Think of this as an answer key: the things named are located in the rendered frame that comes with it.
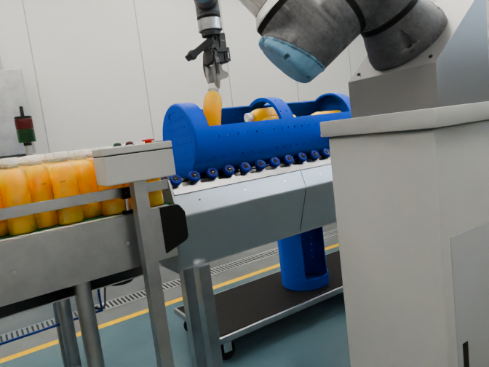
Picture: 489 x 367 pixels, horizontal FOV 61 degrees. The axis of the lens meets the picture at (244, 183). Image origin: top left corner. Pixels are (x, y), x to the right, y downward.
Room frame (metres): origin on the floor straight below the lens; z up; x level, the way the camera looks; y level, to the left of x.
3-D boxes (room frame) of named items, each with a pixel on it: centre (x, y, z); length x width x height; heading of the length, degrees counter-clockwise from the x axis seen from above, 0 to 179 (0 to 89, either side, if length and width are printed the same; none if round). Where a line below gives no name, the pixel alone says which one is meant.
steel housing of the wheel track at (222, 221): (2.12, -0.58, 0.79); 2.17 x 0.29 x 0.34; 124
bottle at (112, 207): (1.26, 0.41, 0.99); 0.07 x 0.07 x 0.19
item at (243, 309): (2.48, -0.28, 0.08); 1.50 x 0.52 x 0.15; 122
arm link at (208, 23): (1.64, 0.06, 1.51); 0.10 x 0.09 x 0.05; 34
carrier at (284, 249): (2.44, -0.30, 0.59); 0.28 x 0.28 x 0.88
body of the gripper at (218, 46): (1.64, 0.05, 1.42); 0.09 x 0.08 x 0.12; 124
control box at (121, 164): (1.18, 0.30, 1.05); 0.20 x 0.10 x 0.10; 124
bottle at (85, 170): (1.26, 0.48, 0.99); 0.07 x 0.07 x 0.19
